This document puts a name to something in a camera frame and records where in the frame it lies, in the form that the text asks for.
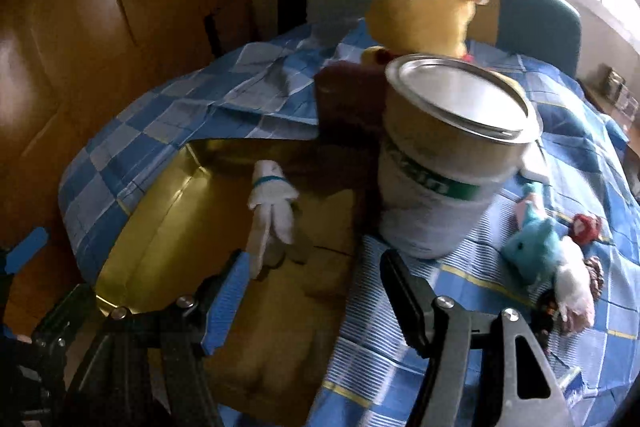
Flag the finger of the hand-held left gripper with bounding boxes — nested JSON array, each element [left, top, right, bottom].
[[0, 227, 49, 279]]

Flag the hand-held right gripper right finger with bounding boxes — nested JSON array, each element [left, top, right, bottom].
[[380, 251, 575, 427]]

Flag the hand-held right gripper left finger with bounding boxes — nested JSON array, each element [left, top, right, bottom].
[[60, 249, 251, 427]]

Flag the gold metal tray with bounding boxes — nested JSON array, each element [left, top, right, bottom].
[[91, 139, 381, 427]]

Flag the small white plush doll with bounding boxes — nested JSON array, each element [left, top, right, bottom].
[[247, 159, 312, 280]]

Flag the blue checked bedsheet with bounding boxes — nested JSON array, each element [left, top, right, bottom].
[[57, 19, 640, 427]]

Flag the blue elephant plush toy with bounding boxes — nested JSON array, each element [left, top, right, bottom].
[[501, 184, 571, 289]]

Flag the white metal milk powder can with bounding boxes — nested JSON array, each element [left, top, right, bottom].
[[376, 53, 544, 260]]

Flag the white fluffy toy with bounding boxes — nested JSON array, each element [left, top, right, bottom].
[[550, 239, 597, 334]]

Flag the brown satin scrunchie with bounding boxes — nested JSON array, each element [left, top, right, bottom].
[[582, 257, 607, 294]]

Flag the red plush toy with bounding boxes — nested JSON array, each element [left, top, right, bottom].
[[570, 214, 604, 246]]

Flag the dark brown box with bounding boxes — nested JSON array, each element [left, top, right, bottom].
[[314, 61, 390, 195]]

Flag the wooden wardrobe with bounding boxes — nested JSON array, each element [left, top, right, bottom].
[[0, 0, 257, 323]]

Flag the wooden side desk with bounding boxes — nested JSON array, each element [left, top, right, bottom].
[[580, 77, 640, 198]]

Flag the yellow giraffe plush toy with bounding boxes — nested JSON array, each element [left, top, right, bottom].
[[362, 0, 491, 64]]

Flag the clear plastic boxes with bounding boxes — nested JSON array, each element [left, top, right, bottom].
[[600, 68, 640, 118]]

